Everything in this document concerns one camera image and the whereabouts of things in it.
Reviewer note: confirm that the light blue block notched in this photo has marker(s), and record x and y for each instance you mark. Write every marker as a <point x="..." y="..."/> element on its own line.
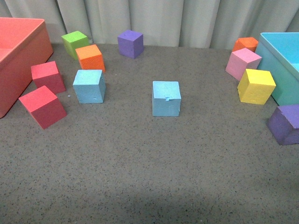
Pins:
<point x="166" y="98"/>

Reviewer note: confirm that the light blue block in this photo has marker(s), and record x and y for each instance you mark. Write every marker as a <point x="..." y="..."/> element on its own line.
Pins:
<point x="89" y="86"/>

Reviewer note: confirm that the purple foam block back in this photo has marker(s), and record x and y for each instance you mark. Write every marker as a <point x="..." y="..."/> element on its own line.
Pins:
<point x="130" y="43"/>

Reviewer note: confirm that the purple foam block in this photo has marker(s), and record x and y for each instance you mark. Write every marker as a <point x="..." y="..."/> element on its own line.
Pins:
<point x="284" y="124"/>
<point x="130" y="43"/>

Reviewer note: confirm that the orange foam block left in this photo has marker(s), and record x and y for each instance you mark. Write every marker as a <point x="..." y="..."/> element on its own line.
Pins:
<point x="90" y="58"/>

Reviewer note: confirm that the orange foam block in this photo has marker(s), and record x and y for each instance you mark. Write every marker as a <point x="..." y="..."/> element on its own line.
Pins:
<point x="90" y="58"/>
<point x="245" y="42"/>

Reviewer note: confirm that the green foam block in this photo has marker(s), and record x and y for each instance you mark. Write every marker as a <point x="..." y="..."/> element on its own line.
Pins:
<point x="73" y="41"/>

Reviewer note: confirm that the white curtain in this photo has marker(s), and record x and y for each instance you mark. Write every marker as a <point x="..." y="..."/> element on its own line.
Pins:
<point x="213" y="24"/>

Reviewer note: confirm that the red foam block front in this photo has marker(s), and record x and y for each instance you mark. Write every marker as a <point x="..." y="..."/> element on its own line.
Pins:
<point x="44" y="106"/>

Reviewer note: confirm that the red foam block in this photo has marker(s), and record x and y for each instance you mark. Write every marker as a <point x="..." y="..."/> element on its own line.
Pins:
<point x="44" y="106"/>
<point x="48" y="74"/>

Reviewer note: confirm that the pink foam block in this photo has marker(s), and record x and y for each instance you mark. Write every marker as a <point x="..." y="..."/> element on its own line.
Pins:
<point x="241" y="60"/>

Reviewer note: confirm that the yellow foam block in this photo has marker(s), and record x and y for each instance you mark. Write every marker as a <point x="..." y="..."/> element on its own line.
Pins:
<point x="256" y="86"/>

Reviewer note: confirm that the red foam block rear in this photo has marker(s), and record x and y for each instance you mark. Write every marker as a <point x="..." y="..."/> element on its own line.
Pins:
<point x="48" y="74"/>

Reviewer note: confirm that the orange foam block right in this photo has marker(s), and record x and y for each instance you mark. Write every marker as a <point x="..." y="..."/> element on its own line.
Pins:
<point x="245" y="42"/>

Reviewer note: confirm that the purple foam block right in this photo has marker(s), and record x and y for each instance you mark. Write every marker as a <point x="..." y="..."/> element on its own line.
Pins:
<point x="284" y="124"/>

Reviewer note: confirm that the red plastic bin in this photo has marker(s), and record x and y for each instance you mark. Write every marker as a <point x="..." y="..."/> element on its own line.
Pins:
<point x="24" y="42"/>

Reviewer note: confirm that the light blue plastic bin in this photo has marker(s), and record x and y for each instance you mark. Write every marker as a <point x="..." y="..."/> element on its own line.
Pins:
<point x="280" y="56"/>

